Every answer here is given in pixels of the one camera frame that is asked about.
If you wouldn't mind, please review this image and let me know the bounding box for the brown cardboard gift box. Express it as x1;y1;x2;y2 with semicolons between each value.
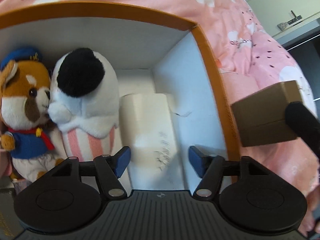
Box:
231;80;302;147

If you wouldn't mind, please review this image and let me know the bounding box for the long white box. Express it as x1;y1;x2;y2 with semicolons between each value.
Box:
119;93;184;191

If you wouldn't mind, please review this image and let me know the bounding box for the white pink striped plush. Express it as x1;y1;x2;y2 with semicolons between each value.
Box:
48;48;120;161

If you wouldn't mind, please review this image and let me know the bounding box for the brown dog plush toy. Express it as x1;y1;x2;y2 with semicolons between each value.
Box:
1;47;63;182

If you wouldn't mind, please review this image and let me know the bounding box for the pink fabric pouch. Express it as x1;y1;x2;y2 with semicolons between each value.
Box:
0;121;12;178

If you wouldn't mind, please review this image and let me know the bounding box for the operator's hand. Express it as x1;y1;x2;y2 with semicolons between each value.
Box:
298;185;319;237

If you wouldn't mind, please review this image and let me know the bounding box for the pink patterned duvet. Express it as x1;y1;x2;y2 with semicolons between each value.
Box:
1;0;319;239

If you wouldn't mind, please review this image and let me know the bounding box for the white door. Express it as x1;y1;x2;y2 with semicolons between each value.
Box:
247;0;319;40

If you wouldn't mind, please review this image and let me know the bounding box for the orange cardboard box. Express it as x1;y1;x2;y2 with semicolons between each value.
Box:
1;2;240;191

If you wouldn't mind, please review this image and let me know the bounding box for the door handle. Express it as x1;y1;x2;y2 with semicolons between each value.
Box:
277;10;302;31

